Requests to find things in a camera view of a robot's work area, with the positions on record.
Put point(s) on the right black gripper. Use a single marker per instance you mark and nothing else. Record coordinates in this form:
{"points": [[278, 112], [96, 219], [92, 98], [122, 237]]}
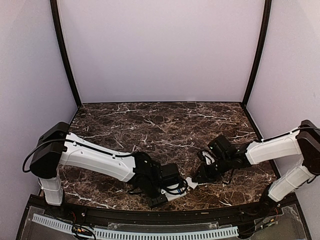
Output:
{"points": [[205, 177]]}

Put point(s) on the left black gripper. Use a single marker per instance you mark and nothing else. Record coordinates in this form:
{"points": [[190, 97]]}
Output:
{"points": [[152, 202]]}

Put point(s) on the white remote control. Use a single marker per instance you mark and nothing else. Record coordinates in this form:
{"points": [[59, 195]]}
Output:
{"points": [[173, 194]]}

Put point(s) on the white battery cover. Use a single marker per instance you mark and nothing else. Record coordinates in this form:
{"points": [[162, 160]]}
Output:
{"points": [[190, 183]]}

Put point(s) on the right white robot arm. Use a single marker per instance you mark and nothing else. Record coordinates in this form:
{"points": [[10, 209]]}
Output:
{"points": [[222, 156]]}

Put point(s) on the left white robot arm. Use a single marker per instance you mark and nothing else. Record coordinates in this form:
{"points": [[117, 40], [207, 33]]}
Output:
{"points": [[159, 183]]}

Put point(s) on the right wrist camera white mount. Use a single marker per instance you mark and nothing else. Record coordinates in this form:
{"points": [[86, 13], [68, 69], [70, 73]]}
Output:
{"points": [[206, 157]]}

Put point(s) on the white slotted cable duct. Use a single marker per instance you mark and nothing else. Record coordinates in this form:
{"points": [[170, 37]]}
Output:
{"points": [[139, 232]]}

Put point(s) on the black front rail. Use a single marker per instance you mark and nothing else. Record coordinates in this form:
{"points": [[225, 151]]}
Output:
{"points": [[244, 214]]}

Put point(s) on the small circuit board with wires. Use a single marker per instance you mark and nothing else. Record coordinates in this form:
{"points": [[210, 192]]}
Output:
{"points": [[81, 230]]}

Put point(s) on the right black frame post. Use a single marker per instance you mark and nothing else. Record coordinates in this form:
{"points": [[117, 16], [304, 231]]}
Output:
{"points": [[258, 52]]}

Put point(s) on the black frame post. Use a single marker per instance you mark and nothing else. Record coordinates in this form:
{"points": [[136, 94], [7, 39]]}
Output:
{"points": [[63, 52], [258, 52]]}

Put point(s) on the left black frame post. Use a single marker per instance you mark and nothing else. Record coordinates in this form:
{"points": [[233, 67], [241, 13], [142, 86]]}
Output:
{"points": [[63, 52]]}

